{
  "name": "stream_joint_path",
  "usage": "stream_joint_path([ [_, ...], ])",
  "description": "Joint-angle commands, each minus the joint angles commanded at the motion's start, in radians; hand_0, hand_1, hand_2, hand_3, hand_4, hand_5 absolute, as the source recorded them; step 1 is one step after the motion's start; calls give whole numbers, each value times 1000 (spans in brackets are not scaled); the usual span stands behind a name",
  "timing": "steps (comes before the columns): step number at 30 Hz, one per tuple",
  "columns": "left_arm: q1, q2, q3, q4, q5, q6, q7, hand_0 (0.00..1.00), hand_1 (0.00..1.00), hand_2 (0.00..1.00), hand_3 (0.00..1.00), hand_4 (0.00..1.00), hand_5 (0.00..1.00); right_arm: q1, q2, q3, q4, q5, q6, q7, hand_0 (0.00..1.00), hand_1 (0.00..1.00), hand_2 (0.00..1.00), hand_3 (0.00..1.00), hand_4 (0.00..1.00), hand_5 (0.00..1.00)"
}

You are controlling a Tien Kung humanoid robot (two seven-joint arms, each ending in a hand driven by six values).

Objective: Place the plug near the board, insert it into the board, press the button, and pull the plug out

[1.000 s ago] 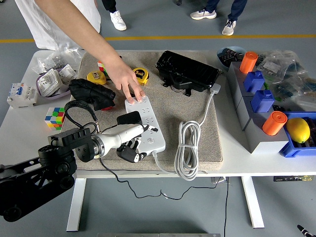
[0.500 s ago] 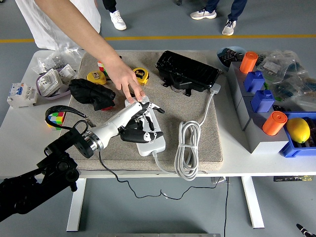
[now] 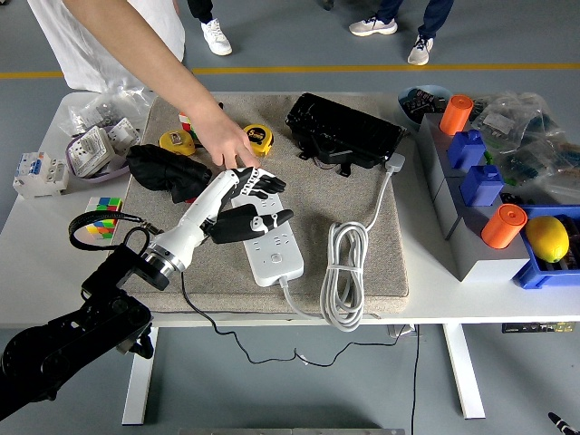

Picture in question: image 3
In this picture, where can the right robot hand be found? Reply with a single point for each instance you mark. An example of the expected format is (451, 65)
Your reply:
(562, 426)

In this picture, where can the person's left hand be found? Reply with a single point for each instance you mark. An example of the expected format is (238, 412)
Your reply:
(224, 138)

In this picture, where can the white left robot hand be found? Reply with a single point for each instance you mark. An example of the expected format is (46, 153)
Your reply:
(199, 213)

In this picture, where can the yellow tape measure black label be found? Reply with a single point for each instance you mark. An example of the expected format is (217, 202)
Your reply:
(260, 138)

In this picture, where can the white power strip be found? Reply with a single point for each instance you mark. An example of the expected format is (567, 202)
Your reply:
(276, 258)

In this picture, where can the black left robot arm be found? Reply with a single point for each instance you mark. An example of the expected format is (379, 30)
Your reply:
(68, 344)

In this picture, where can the black circuit board pile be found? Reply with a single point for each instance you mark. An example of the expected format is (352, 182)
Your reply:
(423, 103)

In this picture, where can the colourful puzzle cube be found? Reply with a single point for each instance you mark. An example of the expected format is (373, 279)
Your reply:
(186, 122)
(106, 205)

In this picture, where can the yellow tape measure clear window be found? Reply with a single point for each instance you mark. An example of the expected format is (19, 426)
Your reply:
(176, 141)

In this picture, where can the black folded umbrella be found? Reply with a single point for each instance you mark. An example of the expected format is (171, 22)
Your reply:
(158, 167)

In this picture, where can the small white socket module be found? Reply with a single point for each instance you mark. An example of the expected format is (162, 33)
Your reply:
(124, 133)

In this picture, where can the person's leg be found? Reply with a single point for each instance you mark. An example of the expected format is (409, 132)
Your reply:
(419, 50)
(216, 38)
(371, 27)

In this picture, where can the black table control panel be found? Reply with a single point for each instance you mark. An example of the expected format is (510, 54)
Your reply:
(534, 328)

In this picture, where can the white table leg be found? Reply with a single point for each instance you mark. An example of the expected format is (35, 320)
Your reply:
(138, 389)
(464, 376)

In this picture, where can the grey-brown mat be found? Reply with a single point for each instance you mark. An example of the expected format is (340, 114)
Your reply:
(317, 204)

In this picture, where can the clear bag of small parts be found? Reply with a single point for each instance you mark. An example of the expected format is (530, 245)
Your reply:
(104, 111)

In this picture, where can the large white socket module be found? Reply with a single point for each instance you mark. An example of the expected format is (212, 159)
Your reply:
(90, 151)

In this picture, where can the blue storage bin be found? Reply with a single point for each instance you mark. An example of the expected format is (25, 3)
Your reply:
(534, 274)

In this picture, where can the person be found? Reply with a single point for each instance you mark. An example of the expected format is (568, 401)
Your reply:
(90, 45)

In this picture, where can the white circuit breaker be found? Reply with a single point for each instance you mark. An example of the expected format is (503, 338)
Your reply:
(38, 179)

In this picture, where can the grey box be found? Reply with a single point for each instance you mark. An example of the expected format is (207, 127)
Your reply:
(430, 145)
(480, 267)
(446, 204)

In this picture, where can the yellow lemon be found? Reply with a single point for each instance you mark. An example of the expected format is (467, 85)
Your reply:
(548, 240)

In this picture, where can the light blue bowl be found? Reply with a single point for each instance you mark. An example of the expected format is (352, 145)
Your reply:
(410, 118)

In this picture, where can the orange cylinder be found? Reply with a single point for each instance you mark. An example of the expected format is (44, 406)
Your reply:
(455, 115)
(500, 229)

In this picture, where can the blue plastic block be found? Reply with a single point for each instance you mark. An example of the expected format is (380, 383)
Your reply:
(482, 186)
(466, 151)

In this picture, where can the clear bag of dark parts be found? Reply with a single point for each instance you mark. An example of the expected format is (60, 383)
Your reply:
(544, 172)

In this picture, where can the clear bag with white connector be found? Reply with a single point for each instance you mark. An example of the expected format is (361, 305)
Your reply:
(498, 120)

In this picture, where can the small black bracket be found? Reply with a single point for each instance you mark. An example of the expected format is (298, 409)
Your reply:
(333, 157)

